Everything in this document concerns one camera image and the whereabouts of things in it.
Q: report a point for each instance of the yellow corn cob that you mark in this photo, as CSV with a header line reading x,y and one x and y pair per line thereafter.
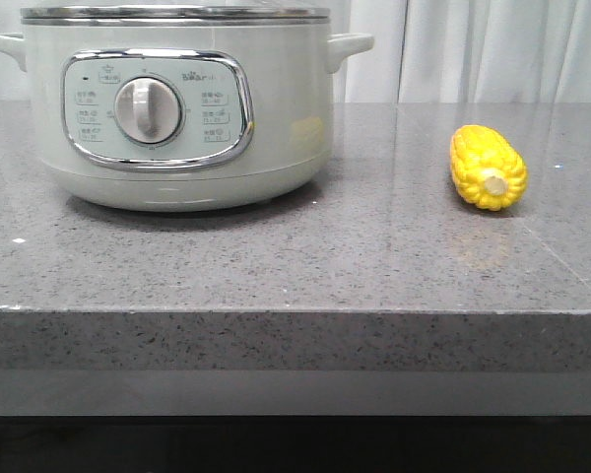
x,y
486,170

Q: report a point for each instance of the glass pot lid steel rim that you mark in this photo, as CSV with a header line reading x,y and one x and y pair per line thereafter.
x,y
173,13

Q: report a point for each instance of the pale green electric cooking pot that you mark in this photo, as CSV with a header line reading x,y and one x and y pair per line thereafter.
x,y
256,105

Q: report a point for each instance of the grey pot control knob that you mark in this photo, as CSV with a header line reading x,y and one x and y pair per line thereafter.
x,y
147,110

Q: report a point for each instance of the white curtain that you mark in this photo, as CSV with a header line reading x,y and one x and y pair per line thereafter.
x,y
434,51

